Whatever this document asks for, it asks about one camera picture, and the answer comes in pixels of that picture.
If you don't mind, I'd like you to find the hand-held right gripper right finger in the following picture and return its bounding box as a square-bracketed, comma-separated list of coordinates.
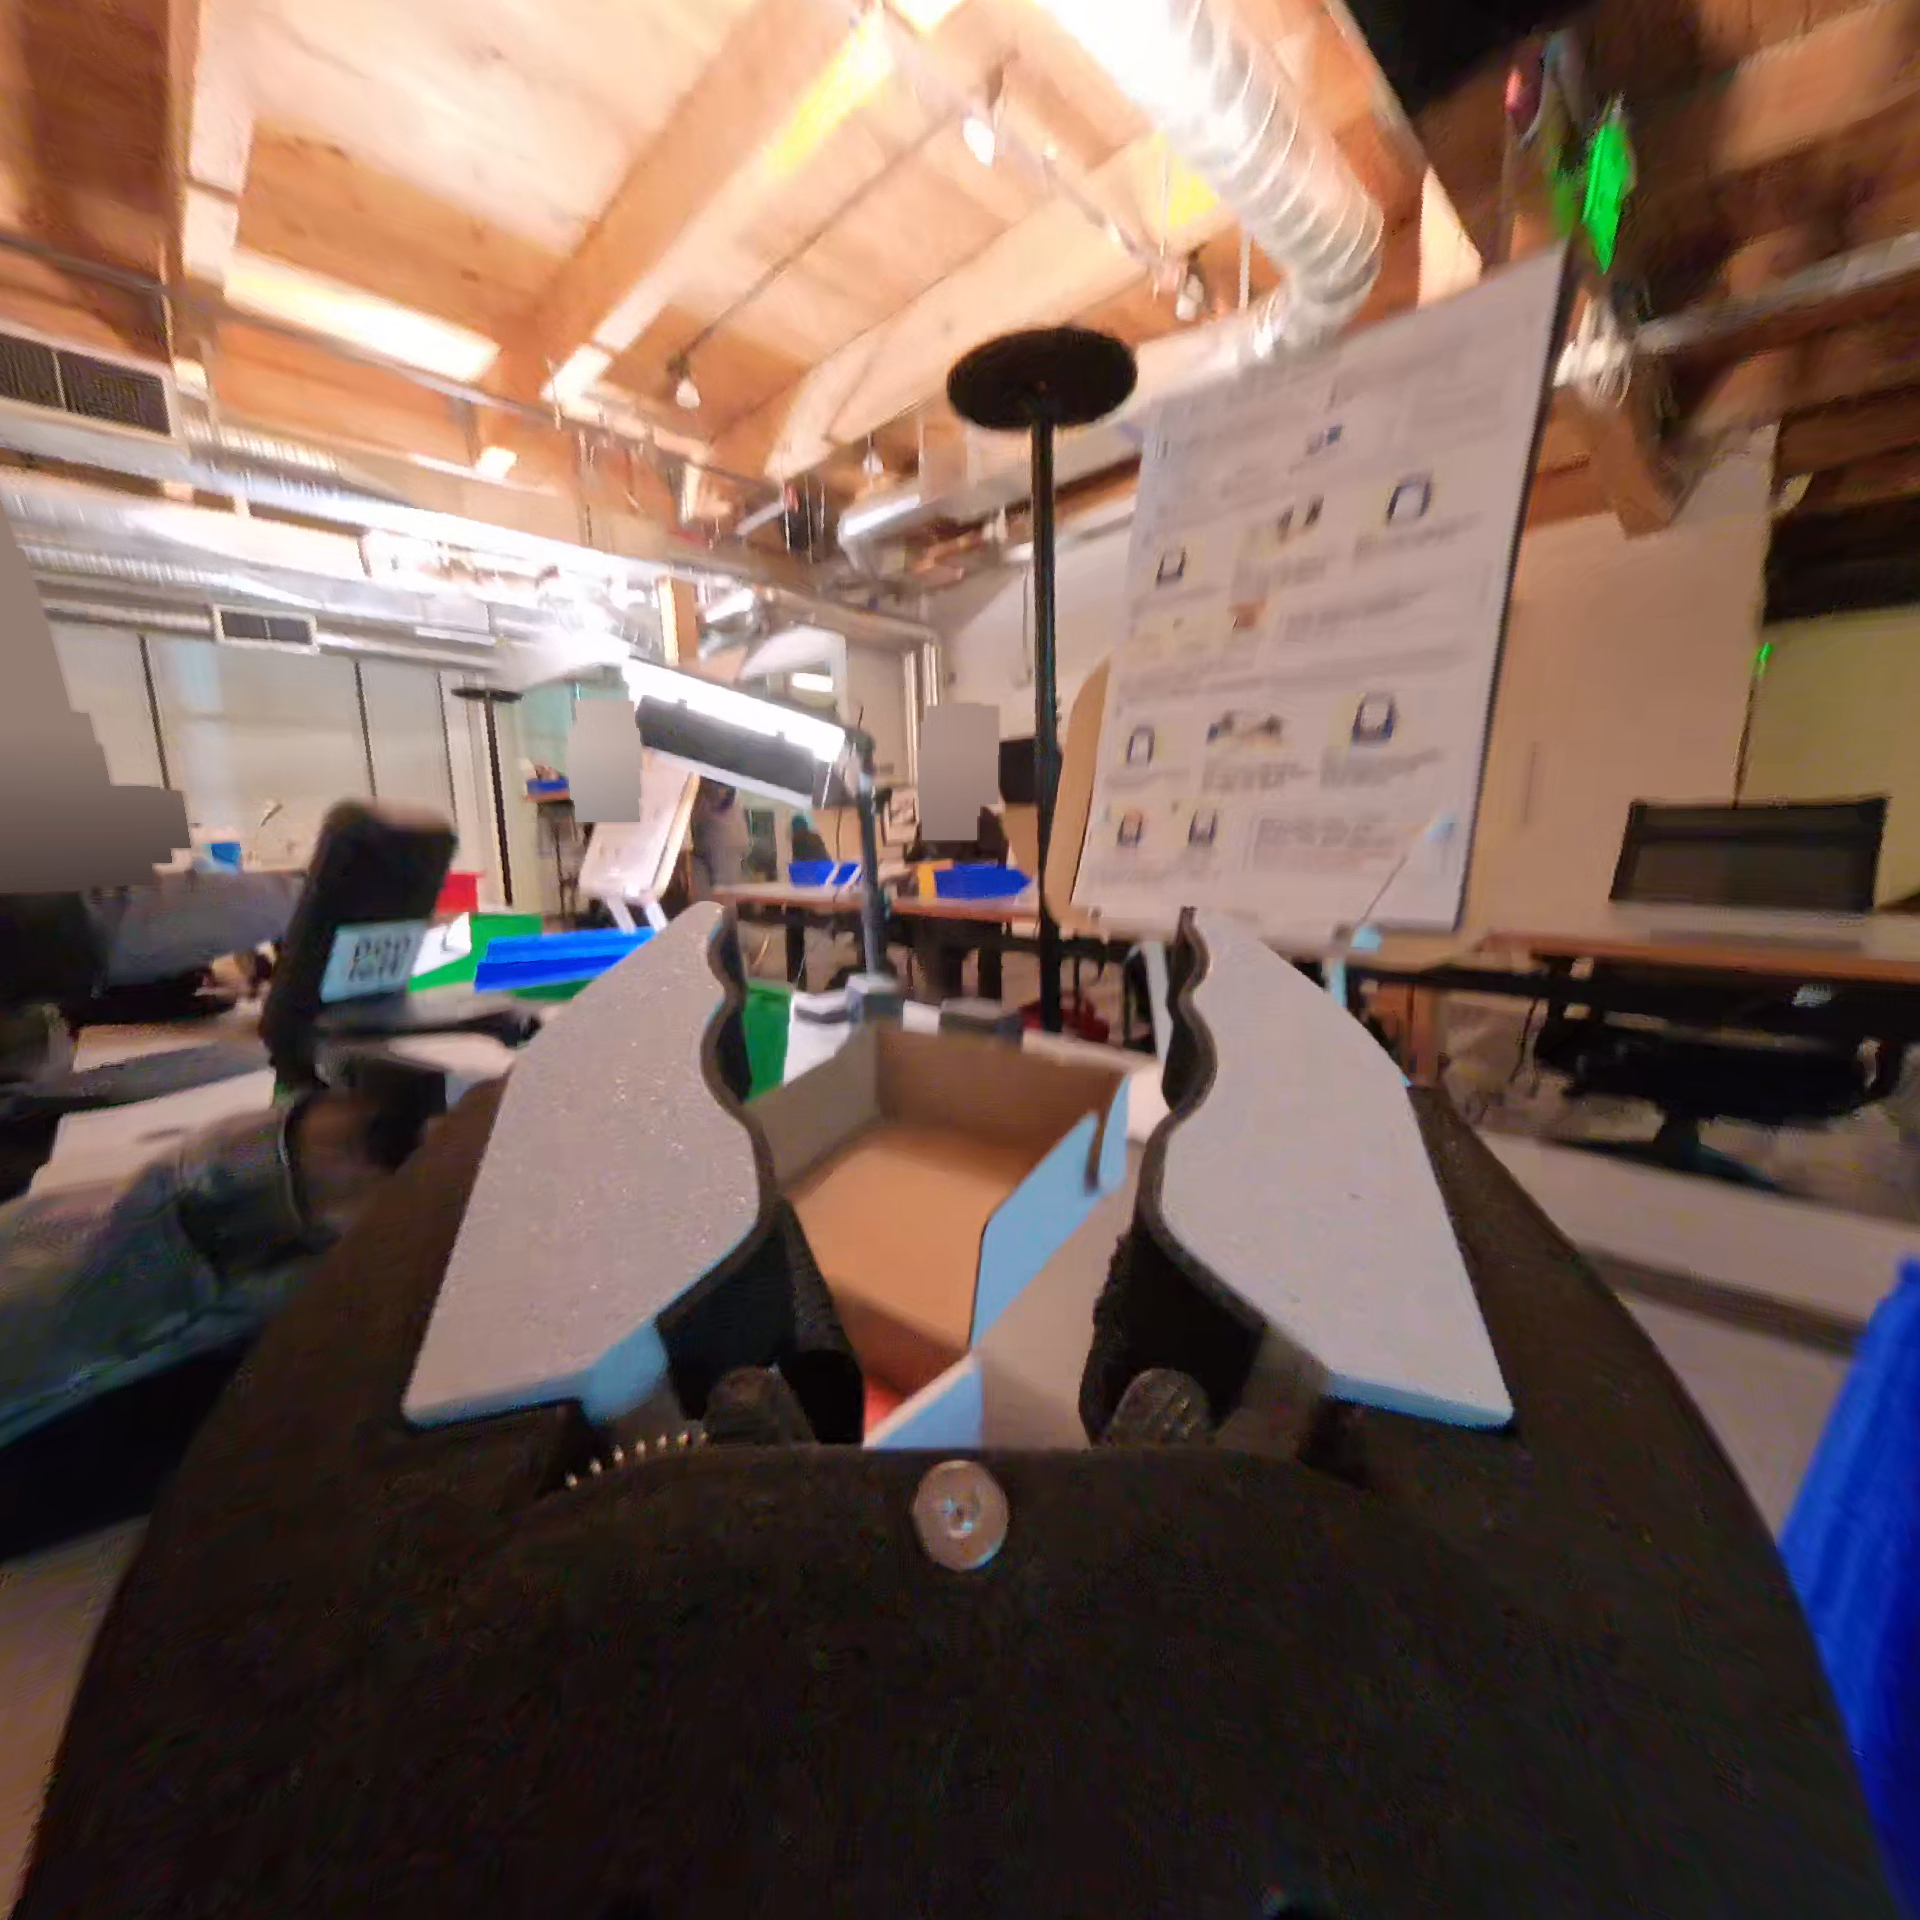
[1136, 904, 1516, 1432]

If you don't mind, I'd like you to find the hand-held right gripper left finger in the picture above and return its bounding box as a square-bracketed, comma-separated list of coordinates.
[402, 901, 777, 1432]

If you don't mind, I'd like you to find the cardboard mailer box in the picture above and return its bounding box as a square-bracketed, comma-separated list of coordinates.
[748, 1019, 1136, 1451]

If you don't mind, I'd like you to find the blue plastic bin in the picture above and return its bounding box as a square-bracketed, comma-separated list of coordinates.
[1777, 1257, 1920, 1870]

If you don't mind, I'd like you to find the grey desk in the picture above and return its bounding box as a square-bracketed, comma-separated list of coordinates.
[0, 990, 1895, 1846]

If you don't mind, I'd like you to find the black desk lamp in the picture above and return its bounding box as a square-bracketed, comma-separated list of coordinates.
[626, 660, 905, 985]

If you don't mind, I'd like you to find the green storage bin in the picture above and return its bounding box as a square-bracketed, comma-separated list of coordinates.
[410, 910, 544, 994]

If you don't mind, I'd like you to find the blue storage bin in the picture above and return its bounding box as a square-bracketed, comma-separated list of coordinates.
[473, 926, 663, 994]

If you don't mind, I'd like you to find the brown backing board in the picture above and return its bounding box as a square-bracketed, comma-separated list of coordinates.
[1040, 660, 1115, 934]

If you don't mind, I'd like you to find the black mesh office chair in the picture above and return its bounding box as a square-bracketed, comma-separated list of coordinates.
[1535, 795, 1912, 1190]

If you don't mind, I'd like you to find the long wooden table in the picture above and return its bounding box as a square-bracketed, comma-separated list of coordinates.
[1478, 896, 1920, 994]

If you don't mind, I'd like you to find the printed instruction sheet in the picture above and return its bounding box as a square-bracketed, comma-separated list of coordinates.
[1073, 245, 1572, 934]

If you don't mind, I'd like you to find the black pole with round disc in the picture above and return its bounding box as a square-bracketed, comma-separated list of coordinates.
[946, 325, 1138, 1040]

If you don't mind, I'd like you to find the green exit sign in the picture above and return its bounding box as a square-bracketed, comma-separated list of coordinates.
[1551, 94, 1642, 274]

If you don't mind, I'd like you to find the wall air vent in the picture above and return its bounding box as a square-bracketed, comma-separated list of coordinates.
[0, 326, 176, 442]

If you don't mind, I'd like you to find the silver air duct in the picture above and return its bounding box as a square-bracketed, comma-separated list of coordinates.
[1147, 0, 1386, 360]

